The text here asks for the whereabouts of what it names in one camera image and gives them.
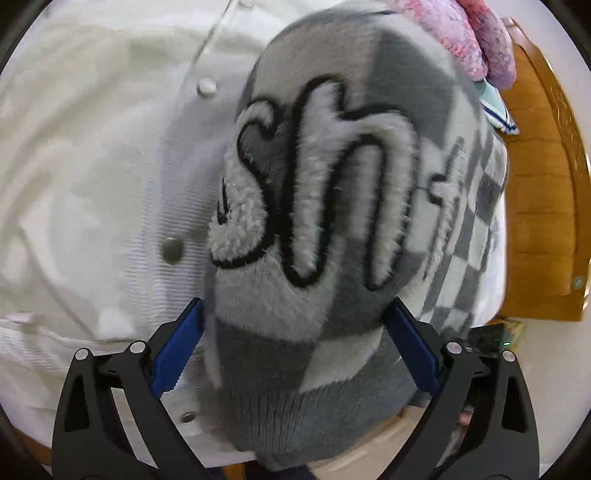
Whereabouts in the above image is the pink fluffy garment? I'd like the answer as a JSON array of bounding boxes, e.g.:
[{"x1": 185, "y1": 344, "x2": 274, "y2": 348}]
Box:
[{"x1": 383, "y1": 0, "x2": 517, "y2": 88}]

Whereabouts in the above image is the grey white checkered cardigan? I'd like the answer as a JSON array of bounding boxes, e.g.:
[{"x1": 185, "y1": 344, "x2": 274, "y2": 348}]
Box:
[{"x1": 205, "y1": 0, "x2": 509, "y2": 472}]

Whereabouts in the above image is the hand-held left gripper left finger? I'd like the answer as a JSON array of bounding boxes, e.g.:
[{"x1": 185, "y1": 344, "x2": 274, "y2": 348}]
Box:
[{"x1": 52, "y1": 298, "x2": 218, "y2": 480}]

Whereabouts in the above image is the printed bed sheet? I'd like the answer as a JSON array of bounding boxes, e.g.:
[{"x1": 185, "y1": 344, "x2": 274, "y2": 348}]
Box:
[{"x1": 468, "y1": 208, "x2": 509, "y2": 326}]

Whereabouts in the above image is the white snap-button jacket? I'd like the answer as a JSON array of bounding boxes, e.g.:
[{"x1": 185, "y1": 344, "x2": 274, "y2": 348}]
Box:
[{"x1": 0, "y1": 0, "x2": 352, "y2": 467}]

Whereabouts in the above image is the light blue striped cloth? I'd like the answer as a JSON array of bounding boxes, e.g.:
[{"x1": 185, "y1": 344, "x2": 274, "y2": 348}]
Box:
[{"x1": 478, "y1": 76, "x2": 520, "y2": 136}]

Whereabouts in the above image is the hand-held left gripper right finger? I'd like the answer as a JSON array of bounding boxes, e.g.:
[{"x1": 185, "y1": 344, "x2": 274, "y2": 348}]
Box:
[{"x1": 381, "y1": 296, "x2": 541, "y2": 480}]

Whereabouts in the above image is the wooden headboard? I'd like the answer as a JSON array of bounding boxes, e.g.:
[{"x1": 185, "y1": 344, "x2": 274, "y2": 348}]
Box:
[{"x1": 489, "y1": 17, "x2": 591, "y2": 321}]

